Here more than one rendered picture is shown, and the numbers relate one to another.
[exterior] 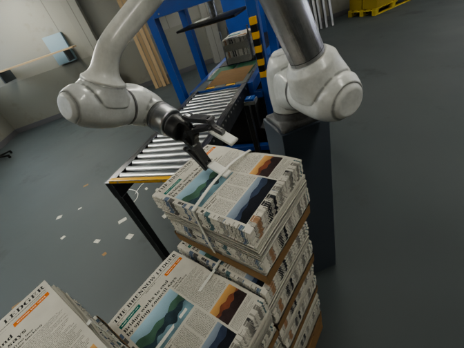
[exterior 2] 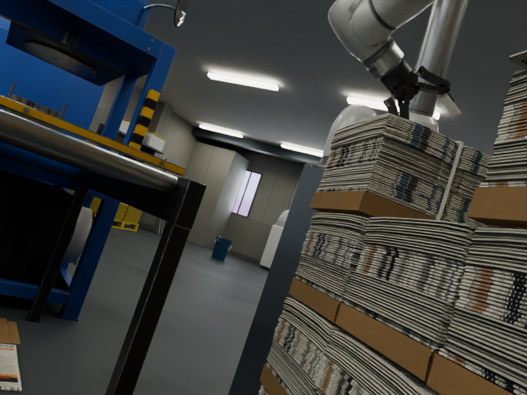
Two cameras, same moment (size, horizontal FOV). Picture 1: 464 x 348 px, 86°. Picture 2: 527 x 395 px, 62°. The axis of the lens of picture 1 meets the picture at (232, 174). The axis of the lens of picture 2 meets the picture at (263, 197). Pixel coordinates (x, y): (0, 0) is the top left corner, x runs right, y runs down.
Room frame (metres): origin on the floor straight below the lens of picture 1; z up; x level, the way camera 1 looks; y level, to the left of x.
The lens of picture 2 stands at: (0.38, 1.14, 0.72)
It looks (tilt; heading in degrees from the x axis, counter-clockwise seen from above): 5 degrees up; 299
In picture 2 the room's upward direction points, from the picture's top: 19 degrees clockwise
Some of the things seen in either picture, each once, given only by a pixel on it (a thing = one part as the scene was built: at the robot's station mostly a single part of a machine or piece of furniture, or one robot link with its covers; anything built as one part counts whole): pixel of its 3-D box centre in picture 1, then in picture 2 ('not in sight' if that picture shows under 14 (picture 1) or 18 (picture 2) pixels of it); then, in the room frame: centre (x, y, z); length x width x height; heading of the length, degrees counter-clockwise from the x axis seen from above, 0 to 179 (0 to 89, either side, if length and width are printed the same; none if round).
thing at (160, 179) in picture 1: (139, 179); (97, 138); (1.19, 0.49, 0.81); 0.43 x 0.03 x 0.02; 62
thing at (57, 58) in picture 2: (215, 19); (62, 58); (2.67, -0.31, 1.30); 0.55 x 0.55 x 0.03; 62
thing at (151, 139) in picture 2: not in sight; (150, 140); (7.49, -5.94, 1.95); 0.53 x 0.44 x 0.29; 95
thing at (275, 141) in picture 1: (305, 203); (293, 315); (0.93, -0.32, 0.50); 0.20 x 0.20 x 1.00; 5
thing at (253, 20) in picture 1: (258, 48); (139, 130); (2.15, -0.53, 1.05); 0.05 x 0.05 x 0.45; 62
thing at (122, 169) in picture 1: (165, 132); not in sight; (1.88, 0.39, 0.74); 1.34 x 0.05 x 0.12; 152
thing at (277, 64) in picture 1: (289, 79); (354, 136); (0.92, -0.32, 1.17); 0.18 x 0.16 x 0.22; 11
